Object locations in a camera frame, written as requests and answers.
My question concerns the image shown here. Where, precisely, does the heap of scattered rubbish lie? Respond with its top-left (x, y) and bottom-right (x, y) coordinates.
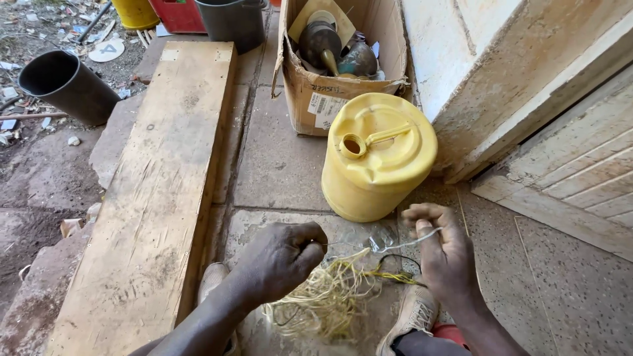
top-left (0, 0), bottom-right (149, 146)

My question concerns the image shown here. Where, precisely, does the clear plastic wrapper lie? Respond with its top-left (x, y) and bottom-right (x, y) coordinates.
top-left (341, 225), bottom-right (401, 255)

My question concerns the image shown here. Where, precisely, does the red plastic crate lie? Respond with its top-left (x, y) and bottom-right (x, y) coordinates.
top-left (148, 0), bottom-right (207, 34)

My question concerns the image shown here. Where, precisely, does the white wooden door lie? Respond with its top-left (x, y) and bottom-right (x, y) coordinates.
top-left (471, 64), bottom-right (633, 263)

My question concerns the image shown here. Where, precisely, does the long wooden board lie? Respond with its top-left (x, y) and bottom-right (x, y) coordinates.
top-left (44, 41), bottom-right (237, 356)

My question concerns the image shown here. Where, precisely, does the black plastic pipe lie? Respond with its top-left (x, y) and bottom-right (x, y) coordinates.
top-left (17, 50), bottom-right (122, 127)

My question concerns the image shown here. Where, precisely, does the white round disc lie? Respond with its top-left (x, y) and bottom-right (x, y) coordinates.
top-left (88, 39), bottom-right (126, 63)

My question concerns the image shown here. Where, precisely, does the cardboard box with metal items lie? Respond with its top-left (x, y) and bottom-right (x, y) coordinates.
top-left (271, 0), bottom-right (411, 137)

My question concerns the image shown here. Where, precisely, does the red sock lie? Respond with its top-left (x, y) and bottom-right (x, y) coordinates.
top-left (431, 322), bottom-right (469, 350)

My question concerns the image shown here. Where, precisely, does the dark metal rod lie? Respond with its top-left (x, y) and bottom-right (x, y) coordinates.
top-left (75, 0), bottom-right (113, 44)

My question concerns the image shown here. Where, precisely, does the thin pale wire strand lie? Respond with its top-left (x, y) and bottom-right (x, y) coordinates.
top-left (316, 226), bottom-right (444, 254)

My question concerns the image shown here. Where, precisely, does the grey plastic bucket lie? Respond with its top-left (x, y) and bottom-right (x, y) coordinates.
top-left (194, 0), bottom-right (268, 55)

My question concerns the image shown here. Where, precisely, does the person's left hand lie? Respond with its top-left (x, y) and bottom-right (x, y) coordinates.
top-left (232, 222), bottom-right (329, 306)

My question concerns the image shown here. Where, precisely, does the beige left shoe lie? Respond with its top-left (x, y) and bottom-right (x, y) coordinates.
top-left (197, 262), bottom-right (242, 356)

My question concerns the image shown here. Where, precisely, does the person's right hand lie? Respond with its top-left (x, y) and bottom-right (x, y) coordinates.
top-left (401, 203), bottom-right (481, 308)

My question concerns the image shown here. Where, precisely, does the beige right shoe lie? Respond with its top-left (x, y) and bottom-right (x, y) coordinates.
top-left (376, 283), bottom-right (441, 356)

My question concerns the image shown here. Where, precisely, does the yellow plastic jerrycan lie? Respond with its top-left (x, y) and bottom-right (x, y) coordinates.
top-left (321, 92), bottom-right (439, 223)

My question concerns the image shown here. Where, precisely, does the yellow plastic bucket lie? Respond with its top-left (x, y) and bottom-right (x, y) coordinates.
top-left (111, 0), bottom-right (161, 31)

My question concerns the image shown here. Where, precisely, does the tangle of yellow fibre strands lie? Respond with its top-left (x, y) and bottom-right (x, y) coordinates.
top-left (261, 247), bottom-right (421, 342)

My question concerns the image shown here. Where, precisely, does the beige shoe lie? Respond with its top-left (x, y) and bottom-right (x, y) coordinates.
top-left (376, 283), bottom-right (441, 356)
top-left (197, 262), bottom-right (242, 356)

